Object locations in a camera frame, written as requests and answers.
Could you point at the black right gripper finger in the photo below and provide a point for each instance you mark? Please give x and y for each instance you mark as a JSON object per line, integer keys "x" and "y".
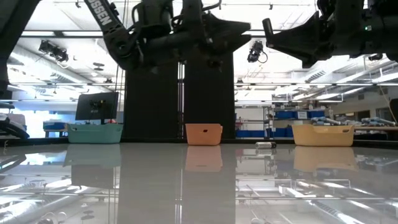
{"x": 298, "y": 49}
{"x": 304, "y": 28}

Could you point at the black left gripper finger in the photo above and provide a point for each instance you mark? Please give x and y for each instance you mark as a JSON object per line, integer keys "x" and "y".
{"x": 224, "y": 42}
{"x": 217, "y": 25}

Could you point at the orange plastic bin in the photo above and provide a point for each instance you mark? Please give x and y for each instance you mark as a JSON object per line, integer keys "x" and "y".
{"x": 203, "y": 138}

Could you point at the silver Energizer battery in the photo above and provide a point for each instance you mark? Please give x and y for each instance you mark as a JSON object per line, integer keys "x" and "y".
{"x": 265, "y": 145}

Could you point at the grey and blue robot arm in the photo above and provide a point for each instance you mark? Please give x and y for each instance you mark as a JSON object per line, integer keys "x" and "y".
{"x": 379, "y": 121}
{"x": 326, "y": 120}

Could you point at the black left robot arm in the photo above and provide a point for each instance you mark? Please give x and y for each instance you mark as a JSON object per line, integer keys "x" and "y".
{"x": 119, "y": 46}

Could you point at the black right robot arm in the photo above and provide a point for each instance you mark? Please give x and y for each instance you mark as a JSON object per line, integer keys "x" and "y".
{"x": 382, "y": 31}

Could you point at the small black ceiling device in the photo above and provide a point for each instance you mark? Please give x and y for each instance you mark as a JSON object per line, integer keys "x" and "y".
{"x": 376, "y": 57}

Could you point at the black folding screen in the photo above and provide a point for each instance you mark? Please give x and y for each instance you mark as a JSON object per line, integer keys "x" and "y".
{"x": 208, "y": 93}

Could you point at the blue storage bin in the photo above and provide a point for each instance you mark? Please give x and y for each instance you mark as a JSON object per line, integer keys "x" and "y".
{"x": 283, "y": 133}
{"x": 248, "y": 134}
{"x": 284, "y": 115}
{"x": 317, "y": 114}

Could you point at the metal shelving rack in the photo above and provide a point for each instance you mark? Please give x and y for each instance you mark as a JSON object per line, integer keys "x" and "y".
{"x": 270, "y": 124}

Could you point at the yellow plastic bin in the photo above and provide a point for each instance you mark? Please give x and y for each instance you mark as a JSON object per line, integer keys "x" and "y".
{"x": 320, "y": 135}

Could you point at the wooden workbench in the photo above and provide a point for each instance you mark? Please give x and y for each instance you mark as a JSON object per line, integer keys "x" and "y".
{"x": 373, "y": 128}

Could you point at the small red object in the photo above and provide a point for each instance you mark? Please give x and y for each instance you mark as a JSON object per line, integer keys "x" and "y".
{"x": 110, "y": 121}

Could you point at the black monitor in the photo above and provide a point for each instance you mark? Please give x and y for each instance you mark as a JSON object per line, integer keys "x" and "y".
{"x": 82, "y": 109}

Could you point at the teal plastic bin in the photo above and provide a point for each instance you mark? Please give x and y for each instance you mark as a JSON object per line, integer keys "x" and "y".
{"x": 93, "y": 133}

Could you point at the black ceiling-mounted device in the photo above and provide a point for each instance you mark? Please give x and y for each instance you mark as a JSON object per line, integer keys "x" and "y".
{"x": 53, "y": 49}

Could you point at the blue box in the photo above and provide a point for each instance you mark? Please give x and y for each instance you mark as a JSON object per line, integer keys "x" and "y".
{"x": 54, "y": 126}

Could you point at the black curved chair part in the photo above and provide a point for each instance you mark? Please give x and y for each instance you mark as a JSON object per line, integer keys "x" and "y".
{"x": 18, "y": 130}

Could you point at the black overhead camera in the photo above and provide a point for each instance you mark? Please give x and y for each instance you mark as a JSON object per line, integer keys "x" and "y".
{"x": 256, "y": 51}

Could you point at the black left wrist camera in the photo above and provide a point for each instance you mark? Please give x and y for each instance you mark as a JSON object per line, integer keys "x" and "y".
{"x": 155, "y": 15}

